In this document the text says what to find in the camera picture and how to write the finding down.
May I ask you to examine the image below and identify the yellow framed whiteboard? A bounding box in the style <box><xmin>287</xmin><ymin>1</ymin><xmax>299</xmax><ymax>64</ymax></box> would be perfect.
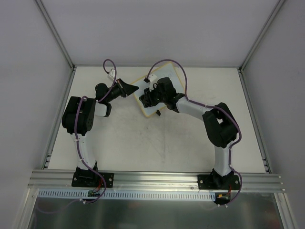
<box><xmin>132</xmin><ymin>62</ymin><xmax>185</xmax><ymax>117</ymax></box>

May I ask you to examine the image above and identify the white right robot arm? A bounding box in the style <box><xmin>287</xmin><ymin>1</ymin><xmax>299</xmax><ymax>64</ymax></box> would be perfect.
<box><xmin>139</xmin><ymin>75</ymin><xmax>240</xmax><ymax>189</ymax></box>

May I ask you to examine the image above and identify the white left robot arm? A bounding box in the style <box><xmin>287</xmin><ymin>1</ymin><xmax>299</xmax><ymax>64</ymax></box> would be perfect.
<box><xmin>61</xmin><ymin>79</ymin><xmax>139</xmax><ymax>186</ymax></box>

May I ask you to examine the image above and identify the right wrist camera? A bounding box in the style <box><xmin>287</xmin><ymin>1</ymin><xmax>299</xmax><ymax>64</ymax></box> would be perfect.
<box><xmin>144</xmin><ymin>74</ymin><xmax>158</xmax><ymax>91</ymax></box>

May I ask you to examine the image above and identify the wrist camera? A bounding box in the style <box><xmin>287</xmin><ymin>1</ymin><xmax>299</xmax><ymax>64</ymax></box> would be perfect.
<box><xmin>144</xmin><ymin>74</ymin><xmax>158</xmax><ymax>91</ymax></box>
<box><xmin>108</xmin><ymin>68</ymin><xmax>116</xmax><ymax>81</ymax></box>

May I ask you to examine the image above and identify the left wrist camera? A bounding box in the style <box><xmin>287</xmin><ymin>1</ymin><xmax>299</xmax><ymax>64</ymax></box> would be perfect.
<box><xmin>108</xmin><ymin>68</ymin><xmax>116</xmax><ymax>81</ymax></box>

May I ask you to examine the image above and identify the right aluminium frame post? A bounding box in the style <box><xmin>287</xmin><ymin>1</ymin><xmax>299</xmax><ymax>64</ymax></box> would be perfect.
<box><xmin>238</xmin><ymin>0</ymin><xmax>286</xmax><ymax>72</ymax></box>

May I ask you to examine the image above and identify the aluminium frame post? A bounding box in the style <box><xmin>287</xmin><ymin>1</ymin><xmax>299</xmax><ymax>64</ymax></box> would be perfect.
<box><xmin>238</xmin><ymin>0</ymin><xmax>286</xmax><ymax>72</ymax></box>
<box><xmin>35</xmin><ymin>0</ymin><xmax>76</xmax><ymax>71</ymax></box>

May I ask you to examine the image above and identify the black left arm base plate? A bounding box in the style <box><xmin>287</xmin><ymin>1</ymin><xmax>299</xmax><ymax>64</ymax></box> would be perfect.
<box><xmin>71</xmin><ymin>169</ymin><xmax>114</xmax><ymax>188</ymax></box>

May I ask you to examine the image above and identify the white slotted cable duct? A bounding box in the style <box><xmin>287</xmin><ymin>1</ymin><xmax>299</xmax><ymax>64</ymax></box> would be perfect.
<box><xmin>38</xmin><ymin>189</ymin><xmax>216</xmax><ymax>202</ymax></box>

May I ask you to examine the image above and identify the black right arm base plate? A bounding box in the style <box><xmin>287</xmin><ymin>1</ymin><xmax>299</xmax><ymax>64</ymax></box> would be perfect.
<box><xmin>197</xmin><ymin>174</ymin><xmax>241</xmax><ymax>190</ymax></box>

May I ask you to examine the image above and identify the left aluminium frame post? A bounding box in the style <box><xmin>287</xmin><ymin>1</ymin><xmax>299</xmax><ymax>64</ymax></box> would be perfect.
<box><xmin>35</xmin><ymin>0</ymin><xmax>76</xmax><ymax>71</ymax></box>

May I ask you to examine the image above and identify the aluminium mounting rail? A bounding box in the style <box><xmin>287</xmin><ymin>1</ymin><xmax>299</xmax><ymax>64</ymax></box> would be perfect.
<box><xmin>27</xmin><ymin>169</ymin><xmax>285</xmax><ymax>193</ymax></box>

